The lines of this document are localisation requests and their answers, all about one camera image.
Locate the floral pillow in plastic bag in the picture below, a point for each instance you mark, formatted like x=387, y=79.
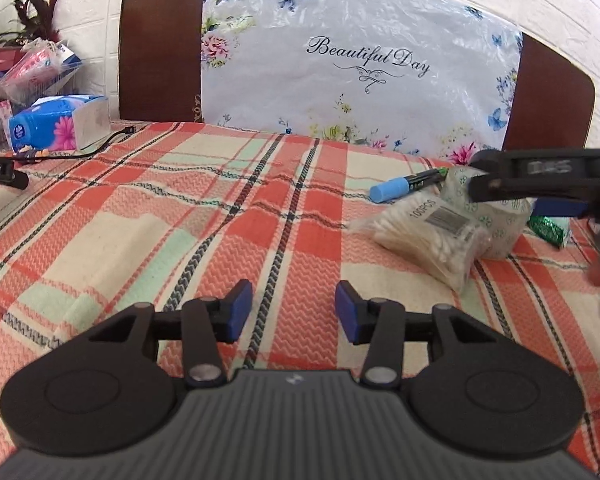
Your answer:
x=355, y=100

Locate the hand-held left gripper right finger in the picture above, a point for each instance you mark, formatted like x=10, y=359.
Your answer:
x=347, y=312

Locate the blue capped marker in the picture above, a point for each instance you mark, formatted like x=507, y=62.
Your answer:
x=405, y=182

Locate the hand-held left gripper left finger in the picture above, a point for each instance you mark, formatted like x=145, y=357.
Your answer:
x=240, y=310

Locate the dark red leafy plant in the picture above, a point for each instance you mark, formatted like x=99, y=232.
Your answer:
x=35, y=7

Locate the blue floral tissue pack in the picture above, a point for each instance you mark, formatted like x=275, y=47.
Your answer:
x=45, y=127

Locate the plastic bag of pink packets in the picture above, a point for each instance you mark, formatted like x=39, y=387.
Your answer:
x=35, y=65

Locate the bag of cotton swabs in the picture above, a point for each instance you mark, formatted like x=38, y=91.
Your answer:
x=430, y=240

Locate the green foil packet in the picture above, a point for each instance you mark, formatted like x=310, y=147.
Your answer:
x=550, y=230

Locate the red plaid blanket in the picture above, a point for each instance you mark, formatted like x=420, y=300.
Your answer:
x=230, y=220

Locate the black labelled device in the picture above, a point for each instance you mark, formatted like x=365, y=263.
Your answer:
x=0, y=172

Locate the floral patterned tape roll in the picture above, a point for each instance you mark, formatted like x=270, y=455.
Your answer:
x=500, y=230

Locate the red box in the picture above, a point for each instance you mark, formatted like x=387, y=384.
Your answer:
x=0, y=57

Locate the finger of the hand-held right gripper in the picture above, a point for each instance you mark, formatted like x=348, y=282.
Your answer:
x=545, y=165
x=560, y=208

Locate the brown wooden headboard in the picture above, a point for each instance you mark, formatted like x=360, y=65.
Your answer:
x=155, y=60

